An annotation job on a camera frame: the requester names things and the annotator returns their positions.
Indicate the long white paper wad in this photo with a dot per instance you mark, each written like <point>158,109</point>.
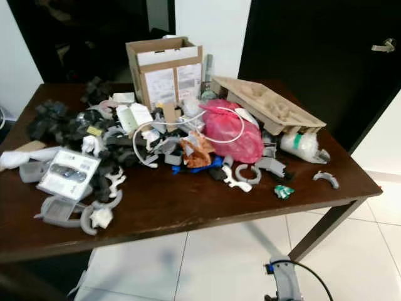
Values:
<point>25,157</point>

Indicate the small clear plastic container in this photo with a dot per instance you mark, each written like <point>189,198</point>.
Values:
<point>30,172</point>

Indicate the black plastic parts pile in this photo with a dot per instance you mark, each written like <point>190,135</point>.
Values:
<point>53,121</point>

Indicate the blister pack with black device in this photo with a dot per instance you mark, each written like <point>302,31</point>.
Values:
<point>67,174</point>

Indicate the white crumpled tissue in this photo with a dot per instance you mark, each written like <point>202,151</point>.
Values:
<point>101,218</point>

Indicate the white and green carton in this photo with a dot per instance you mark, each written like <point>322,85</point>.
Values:
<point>135,117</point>

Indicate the labelled cardboard box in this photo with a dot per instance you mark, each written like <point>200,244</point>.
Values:
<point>166,70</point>

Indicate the blue plastic piece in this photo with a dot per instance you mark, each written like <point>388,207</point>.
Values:
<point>191,168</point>

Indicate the brown crumpled wrapper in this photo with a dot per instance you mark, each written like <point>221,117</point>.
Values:
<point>196,152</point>

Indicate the red plastic bag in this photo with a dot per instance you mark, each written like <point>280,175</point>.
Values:
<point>235,137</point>

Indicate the white curved plastic part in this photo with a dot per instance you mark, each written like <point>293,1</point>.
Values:
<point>235,184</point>

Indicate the beige moulded pulp tray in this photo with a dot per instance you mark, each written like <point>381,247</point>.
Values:
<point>269,105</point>

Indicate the green crumpled wrapper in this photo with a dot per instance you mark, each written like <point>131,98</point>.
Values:
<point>284,191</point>

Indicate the clear bag with green tape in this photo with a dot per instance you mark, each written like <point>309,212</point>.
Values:
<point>302,145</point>

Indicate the grey curved plastic part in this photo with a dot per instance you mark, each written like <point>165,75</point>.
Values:
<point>329,179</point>

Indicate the black door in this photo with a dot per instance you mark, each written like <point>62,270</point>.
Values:
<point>319,56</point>

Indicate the dark table leg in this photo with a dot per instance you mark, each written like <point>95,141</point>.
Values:
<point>326,229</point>

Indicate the grey plastic frame part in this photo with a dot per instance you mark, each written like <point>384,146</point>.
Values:
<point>59,212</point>

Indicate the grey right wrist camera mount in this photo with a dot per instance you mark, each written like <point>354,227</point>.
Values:
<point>285,281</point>

